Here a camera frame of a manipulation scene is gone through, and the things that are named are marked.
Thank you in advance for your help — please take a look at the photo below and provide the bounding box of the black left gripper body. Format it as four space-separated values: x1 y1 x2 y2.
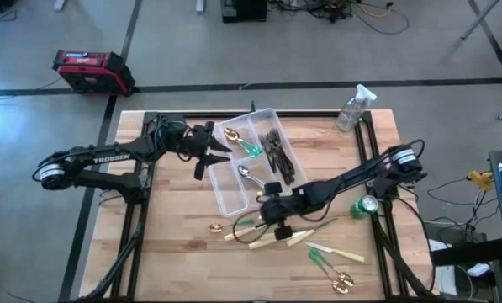
182 121 216 181

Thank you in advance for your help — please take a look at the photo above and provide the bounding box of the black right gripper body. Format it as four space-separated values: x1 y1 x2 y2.
259 182 304 241

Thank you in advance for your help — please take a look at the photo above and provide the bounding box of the silver spoon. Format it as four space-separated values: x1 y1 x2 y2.
237 164 268 190

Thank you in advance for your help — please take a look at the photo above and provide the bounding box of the clear plastic cutlery tray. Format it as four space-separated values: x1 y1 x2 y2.
207 108 309 219

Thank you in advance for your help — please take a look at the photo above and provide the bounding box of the green soda can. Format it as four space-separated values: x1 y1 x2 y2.
350 194 380 220

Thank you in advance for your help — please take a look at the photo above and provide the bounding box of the clear spray bottle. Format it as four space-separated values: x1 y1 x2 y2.
336 83 378 134

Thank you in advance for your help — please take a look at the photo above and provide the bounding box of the red black tool case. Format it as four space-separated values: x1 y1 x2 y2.
51 49 136 97

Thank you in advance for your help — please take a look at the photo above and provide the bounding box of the black computer tower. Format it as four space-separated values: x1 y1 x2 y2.
219 0 268 24

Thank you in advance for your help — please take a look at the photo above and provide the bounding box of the yellow tool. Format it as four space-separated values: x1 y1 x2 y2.
467 169 495 191

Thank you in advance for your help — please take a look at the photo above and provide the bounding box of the grey table leg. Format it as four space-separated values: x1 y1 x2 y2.
460 0 499 41

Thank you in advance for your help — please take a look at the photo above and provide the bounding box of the cream handled cutlery piece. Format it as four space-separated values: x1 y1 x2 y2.
223 225 268 242
248 235 283 250

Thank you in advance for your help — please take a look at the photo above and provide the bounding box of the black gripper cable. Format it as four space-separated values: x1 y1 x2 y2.
232 209 277 246

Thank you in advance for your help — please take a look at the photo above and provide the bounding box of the black cable bundle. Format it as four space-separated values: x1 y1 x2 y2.
76 201 151 302
372 210 436 299

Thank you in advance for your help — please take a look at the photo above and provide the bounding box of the tangle of floor cables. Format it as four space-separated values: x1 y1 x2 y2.
269 0 410 37

